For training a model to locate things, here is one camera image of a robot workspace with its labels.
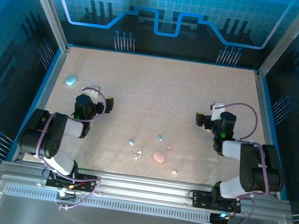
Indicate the blue earbud charging case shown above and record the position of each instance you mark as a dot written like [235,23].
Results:
[70,80]

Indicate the pink earbud charging case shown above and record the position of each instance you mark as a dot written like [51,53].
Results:
[159,157]

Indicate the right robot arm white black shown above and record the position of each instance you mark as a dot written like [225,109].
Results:
[256,166]

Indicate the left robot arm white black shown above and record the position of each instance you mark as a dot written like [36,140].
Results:
[57,132]

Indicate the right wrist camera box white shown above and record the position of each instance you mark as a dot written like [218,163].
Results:
[217,110]

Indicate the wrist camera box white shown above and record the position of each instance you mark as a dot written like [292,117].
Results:
[94,88]
[217,110]

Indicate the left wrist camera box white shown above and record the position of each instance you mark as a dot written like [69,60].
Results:
[94,88]

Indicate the aluminium side rail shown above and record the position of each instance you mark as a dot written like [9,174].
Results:
[49,89]
[264,119]

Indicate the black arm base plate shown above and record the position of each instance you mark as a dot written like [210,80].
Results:
[199,200]
[87,184]

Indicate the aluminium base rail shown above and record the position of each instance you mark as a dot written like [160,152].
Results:
[142,186]

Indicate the aluminium frame post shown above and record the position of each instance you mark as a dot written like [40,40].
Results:
[285,39]
[50,11]

